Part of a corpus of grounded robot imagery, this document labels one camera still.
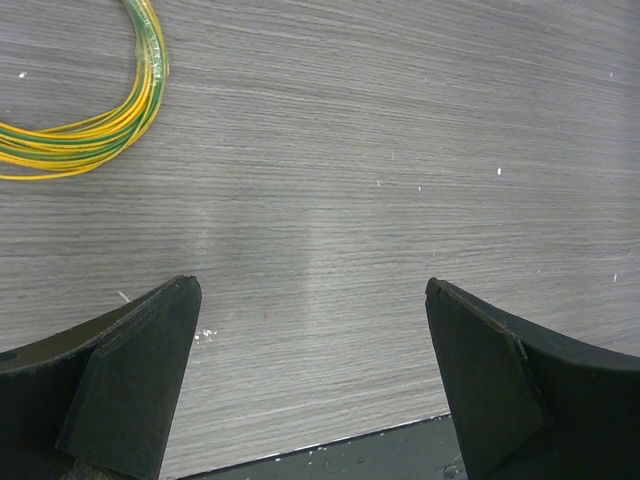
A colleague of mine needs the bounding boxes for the yellow green cable coil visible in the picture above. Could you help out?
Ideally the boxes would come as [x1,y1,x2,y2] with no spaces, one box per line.
[0,0,170,181]

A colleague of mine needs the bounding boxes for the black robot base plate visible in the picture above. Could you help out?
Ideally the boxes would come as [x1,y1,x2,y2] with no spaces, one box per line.
[192,415,468,480]

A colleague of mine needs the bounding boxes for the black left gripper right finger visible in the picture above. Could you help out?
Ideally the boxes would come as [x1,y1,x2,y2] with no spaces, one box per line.
[425,278,639,479]

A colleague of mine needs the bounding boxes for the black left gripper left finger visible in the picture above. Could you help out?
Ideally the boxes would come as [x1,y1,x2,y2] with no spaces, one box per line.
[1,275,202,479]

